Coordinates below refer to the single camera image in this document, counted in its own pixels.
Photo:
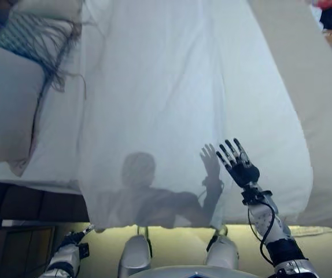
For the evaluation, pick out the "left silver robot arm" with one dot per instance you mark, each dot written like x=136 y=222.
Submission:
x=64 y=257

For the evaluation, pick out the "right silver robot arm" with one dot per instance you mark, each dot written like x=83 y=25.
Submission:
x=281 y=246

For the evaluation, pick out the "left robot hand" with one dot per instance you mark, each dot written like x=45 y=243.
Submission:
x=73 y=239

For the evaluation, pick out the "woven fringed cushion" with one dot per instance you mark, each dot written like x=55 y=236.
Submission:
x=24 y=32

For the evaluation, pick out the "white duvet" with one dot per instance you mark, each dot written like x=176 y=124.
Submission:
x=169 y=87

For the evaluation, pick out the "robot leg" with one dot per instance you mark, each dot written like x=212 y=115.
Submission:
x=137 y=252
x=222 y=252

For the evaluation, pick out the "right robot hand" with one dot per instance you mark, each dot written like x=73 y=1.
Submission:
x=244 y=172

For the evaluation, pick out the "white garment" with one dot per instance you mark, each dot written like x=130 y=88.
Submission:
x=316 y=17

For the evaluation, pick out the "beige bed runner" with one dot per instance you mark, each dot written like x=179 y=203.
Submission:
x=322 y=116

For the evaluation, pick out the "red garment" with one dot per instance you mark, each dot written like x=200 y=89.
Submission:
x=325 y=3

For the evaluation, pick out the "dark glass-top nightstand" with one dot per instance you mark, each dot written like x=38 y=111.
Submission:
x=15 y=252

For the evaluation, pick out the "large beige pillow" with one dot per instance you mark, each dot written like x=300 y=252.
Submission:
x=7 y=110

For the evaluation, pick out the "glowing under-bed light strip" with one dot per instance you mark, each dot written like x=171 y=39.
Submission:
x=177 y=230

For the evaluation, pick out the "right robot leg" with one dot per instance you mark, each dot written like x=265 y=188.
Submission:
x=222 y=252

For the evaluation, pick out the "left robot leg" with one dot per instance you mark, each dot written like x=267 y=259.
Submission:
x=137 y=252

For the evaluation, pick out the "white bed sheet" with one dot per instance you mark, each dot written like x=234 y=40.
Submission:
x=59 y=139

